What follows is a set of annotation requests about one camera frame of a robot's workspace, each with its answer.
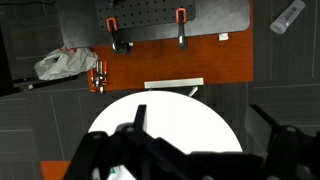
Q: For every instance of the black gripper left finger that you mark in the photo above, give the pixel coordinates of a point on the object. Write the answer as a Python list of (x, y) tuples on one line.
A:
[(144, 157)]

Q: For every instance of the left orange black clamp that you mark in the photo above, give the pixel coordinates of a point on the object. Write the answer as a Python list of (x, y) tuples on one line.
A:
[(117, 46)]

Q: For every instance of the orange black clamp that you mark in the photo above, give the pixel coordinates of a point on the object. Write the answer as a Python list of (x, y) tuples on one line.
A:
[(117, 46), (181, 20)]

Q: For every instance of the white plastic bag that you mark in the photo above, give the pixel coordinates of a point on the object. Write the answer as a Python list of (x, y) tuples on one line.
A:
[(64, 62)]

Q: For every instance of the black rod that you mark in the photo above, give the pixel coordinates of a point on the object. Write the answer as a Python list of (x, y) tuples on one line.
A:
[(28, 84)]

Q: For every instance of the orange wooden board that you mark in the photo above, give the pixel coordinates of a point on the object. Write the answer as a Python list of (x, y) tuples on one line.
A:
[(217, 58)]

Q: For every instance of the right orange black clamp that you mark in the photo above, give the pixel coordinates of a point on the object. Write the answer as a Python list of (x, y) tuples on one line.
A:
[(181, 20)]

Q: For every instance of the white plastic bottle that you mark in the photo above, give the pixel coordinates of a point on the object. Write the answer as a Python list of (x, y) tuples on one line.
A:
[(287, 17)]

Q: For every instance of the orange handled tool pile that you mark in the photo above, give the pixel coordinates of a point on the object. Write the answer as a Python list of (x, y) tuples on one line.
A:
[(98, 77)]

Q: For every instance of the grey metal bar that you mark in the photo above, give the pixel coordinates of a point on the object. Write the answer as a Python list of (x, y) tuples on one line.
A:
[(173, 83)]

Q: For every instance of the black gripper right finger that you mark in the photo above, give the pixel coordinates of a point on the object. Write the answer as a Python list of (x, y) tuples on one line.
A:
[(290, 153)]

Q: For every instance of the black perforated metal plate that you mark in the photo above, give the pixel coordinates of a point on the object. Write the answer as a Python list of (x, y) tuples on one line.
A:
[(124, 14)]

